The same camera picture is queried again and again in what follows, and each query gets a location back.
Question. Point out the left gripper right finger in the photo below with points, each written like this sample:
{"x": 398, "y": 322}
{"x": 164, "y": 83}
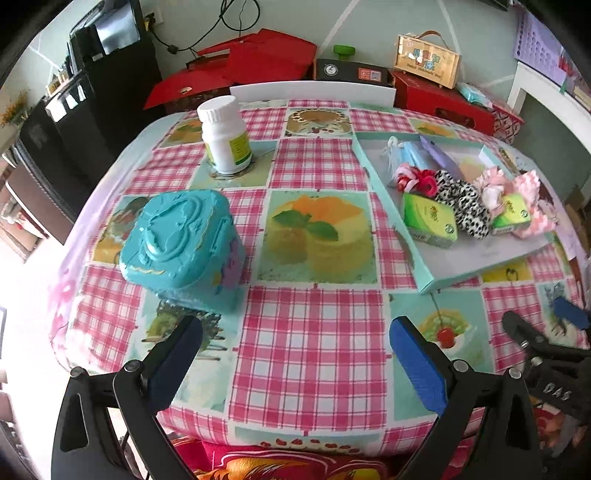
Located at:
{"x": 506, "y": 445}

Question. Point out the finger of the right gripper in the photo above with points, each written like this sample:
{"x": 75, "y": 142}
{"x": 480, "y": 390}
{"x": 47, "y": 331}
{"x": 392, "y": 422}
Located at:
{"x": 531, "y": 341}
{"x": 564, "y": 309}

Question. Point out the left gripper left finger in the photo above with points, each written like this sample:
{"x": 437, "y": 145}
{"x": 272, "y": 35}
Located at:
{"x": 85, "y": 445}

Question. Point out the pink white knitted cloth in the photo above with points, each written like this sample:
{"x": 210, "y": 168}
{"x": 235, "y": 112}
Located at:
{"x": 528, "y": 186}

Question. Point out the green tissue pack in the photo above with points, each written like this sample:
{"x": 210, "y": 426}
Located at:
{"x": 429, "y": 221}
{"x": 515, "y": 215}

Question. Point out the leopard print scrunchie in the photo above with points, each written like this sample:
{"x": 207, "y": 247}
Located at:
{"x": 471, "y": 215}

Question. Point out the beige round sponge puff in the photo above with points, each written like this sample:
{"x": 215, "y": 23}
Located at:
{"x": 471, "y": 168}

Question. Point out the purple tissue pack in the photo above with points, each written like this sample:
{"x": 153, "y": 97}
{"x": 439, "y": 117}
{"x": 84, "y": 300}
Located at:
{"x": 442, "y": 158}

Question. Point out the red pink ribbon flower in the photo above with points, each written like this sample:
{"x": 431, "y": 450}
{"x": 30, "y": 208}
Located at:
{"x": 411, "y": 179}

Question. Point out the blue face mask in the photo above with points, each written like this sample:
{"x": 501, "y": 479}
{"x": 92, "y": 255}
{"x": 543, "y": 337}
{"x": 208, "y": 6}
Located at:
{"x": 398, "y": 152}

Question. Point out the pink floral scrunchie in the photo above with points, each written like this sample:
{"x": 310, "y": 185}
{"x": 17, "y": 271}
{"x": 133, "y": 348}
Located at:
{"x": 491, "y": 186}

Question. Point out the teal shallow box tray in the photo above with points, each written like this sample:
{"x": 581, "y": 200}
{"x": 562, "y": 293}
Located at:
{"x": 433, "y": 267}

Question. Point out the white desk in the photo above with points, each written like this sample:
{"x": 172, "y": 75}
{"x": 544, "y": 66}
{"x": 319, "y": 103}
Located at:
{"x": 529, "y": 82}

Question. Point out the red patterned box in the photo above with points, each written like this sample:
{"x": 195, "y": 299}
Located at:
{"x": 507, "y": 124}

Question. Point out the teal plastic lidded box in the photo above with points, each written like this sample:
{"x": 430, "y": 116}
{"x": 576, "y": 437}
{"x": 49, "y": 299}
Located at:
{"x": 185, "y": 249}

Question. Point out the blue wet wipes pack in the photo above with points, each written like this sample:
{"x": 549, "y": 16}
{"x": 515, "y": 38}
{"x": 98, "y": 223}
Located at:
{"x": 474, "y": 95}

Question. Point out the pink checkered picture tablecloth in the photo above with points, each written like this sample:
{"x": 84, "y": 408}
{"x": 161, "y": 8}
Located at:
{"x": 304, "y": 359}

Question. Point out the red cut-out box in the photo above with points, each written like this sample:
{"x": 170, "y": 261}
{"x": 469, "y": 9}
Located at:
{"x": 423, "y": 96}

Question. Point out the purple perforated file basket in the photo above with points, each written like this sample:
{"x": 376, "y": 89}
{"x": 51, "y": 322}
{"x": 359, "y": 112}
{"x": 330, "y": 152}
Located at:
{"x": 537, "y": 47}

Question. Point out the black carton box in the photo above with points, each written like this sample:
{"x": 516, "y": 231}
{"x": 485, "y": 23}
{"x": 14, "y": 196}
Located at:
{"x": 352, "y": 72}

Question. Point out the white foam board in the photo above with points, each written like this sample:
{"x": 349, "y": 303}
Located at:
{"x": 377, "y": 95}

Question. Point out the white green-label bottle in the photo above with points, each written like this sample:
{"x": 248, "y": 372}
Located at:
{"x": 224, "y": 134}

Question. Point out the green dumbbell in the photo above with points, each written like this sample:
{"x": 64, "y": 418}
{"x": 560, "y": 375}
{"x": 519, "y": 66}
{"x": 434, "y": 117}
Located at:
{"x": 344, "y": 52}

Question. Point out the black cabinet with printer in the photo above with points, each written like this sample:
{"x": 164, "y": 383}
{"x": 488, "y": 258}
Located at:
{"x": 72, "y": 137}

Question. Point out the red gift bag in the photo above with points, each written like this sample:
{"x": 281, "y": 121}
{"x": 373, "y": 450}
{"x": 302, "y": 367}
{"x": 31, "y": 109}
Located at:
{"x": 264, "y": 56}

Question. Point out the yellow handled gift box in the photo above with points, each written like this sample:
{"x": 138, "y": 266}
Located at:
{"x": 428, "y": 56}

